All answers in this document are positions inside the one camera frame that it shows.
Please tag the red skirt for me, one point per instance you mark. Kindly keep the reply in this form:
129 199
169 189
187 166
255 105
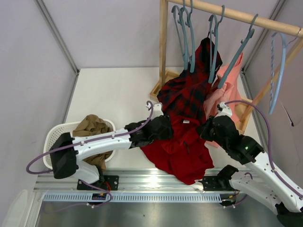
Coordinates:
185 156

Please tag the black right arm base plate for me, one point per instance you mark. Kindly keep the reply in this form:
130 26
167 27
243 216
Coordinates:
217 183

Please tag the aluminium mounting rail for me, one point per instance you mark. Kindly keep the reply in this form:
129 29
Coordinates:
137 181

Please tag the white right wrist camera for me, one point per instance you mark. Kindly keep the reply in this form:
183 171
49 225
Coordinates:
224 110

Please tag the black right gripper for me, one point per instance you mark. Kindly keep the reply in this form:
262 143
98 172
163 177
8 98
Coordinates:
209 130

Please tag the white slotted cable duct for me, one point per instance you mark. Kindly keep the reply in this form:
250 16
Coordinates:
137 197

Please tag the tan garment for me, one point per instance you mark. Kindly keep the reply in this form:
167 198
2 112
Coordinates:
93 125

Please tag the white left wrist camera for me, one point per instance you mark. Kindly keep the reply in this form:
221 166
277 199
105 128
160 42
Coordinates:
157 110

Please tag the red navy plaid garment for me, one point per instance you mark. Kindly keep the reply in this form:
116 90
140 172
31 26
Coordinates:
185 95

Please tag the light blue hanger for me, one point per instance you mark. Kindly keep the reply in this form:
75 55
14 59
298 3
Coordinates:
275 93

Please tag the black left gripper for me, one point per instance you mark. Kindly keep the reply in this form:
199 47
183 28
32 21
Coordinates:
167 127

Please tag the pink garment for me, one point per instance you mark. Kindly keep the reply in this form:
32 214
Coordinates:
228 92

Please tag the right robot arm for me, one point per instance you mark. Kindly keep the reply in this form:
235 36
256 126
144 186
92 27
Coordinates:
278 193

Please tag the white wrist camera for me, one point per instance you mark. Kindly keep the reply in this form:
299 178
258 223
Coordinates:
157 110
224 110

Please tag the grey-blue hanger with pink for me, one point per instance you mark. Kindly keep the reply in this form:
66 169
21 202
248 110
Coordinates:
238 53

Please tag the grey-blue hanger with plaid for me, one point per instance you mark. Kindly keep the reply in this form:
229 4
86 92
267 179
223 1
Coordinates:
213 36

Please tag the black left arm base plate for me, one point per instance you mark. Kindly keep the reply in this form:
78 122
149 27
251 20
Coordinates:
110 183

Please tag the wooden clothes rack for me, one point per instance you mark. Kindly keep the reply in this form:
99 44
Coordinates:
244 110

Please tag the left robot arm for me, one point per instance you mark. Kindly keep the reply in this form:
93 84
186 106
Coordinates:
68 159

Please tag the white perforated laundry basket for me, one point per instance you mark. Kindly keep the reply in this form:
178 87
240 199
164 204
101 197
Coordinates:
56 132

